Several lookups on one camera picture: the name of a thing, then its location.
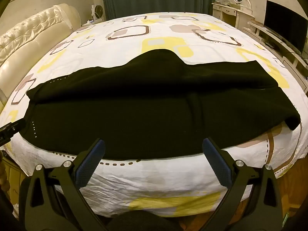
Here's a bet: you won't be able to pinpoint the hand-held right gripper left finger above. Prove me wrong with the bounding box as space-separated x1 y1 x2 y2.
25 138 106 231

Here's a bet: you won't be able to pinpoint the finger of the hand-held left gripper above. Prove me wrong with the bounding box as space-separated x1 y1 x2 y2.
0 118 26 146

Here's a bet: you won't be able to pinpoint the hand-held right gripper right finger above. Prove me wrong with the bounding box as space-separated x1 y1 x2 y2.
203 137 283 231

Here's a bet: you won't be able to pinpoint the black pants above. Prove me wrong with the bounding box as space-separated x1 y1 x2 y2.
19 49 301 161

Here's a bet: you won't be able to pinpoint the cream tufted leather headboard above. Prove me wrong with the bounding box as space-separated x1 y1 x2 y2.
0 3 81 112

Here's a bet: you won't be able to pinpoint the white television stand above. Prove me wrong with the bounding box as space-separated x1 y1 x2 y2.
243 20 308 83

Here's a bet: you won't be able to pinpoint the small white fan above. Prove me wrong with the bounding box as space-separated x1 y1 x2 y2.
91 4 105 21

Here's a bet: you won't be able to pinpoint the white patterned bed sheet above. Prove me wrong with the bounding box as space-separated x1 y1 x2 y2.
0 12 308 218

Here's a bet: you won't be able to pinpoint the white dressing table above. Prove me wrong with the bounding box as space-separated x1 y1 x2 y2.
211 2 255 28

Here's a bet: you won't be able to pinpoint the black flat television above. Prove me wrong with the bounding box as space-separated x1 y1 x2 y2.
263 0 308 54

